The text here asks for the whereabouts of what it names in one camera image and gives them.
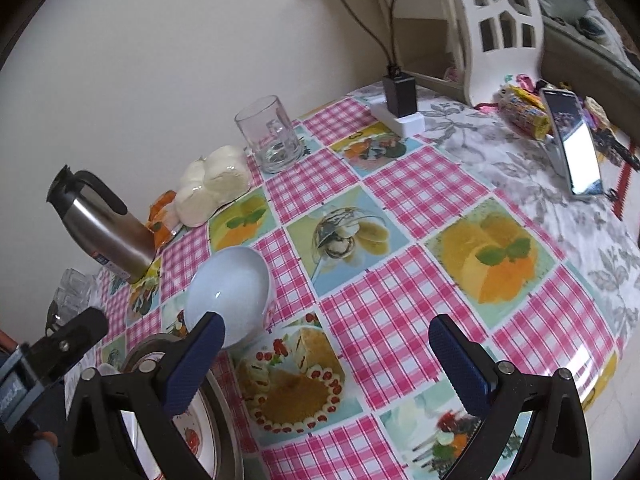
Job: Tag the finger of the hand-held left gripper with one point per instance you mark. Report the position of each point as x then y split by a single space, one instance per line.
75 340

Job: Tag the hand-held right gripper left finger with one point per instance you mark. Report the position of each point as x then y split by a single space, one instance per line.
195 365

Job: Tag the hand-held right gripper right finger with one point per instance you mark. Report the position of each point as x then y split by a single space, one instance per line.
460 365

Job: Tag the strawberry print bowl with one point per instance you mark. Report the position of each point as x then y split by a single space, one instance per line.
192 435

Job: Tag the plain light blue bowl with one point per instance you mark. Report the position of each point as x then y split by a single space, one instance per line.
227 290

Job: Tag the stainless steel plate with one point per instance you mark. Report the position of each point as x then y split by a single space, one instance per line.
231 440

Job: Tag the person's left hand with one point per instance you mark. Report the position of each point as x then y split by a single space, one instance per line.
49 438

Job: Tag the small clear glass cup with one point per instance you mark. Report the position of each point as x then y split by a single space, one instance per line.
70 302
80 282

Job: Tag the pink checked tablecloth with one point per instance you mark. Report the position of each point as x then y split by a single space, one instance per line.
390 300

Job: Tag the stainless steel thermos jug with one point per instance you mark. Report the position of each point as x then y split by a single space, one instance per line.
105 225

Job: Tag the orange snack packet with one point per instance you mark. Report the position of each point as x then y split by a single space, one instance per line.
162 220

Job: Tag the bag of white buns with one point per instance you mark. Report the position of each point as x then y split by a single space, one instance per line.
215 185

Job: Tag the clear glass mug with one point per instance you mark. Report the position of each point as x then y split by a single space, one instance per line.
270 135

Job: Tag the white power strip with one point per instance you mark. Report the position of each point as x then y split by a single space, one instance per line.
407 125

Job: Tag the smartphone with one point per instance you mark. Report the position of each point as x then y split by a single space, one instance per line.
575 145

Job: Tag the colourful candy roll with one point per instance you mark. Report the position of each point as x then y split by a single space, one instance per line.
522 112

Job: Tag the black charger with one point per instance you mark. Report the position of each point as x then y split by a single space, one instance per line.
400 92

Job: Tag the yellow snack packet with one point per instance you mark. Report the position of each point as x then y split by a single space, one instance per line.
597 112

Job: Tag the white lattice chair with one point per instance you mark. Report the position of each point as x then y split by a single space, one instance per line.
492 50

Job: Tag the floral sofa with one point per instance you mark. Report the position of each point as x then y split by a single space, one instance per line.
612 20

